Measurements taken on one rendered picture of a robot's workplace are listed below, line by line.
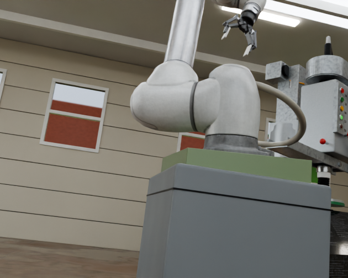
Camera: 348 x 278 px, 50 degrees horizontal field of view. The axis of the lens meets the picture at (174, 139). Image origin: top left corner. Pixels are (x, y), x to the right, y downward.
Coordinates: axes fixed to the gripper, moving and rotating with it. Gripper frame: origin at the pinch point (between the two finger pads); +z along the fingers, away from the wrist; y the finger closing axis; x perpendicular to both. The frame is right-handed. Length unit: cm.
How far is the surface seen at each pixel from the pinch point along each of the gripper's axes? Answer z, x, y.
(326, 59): -39, 4, 55
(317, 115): -10, 12, 67
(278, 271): 102, -59, 11
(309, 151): 19, 6, 63
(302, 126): 27.4, -16.5, 37.7
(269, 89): 26.7, -20.9, 13.6
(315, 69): -34, 10, 54
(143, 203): -83, 607, 191
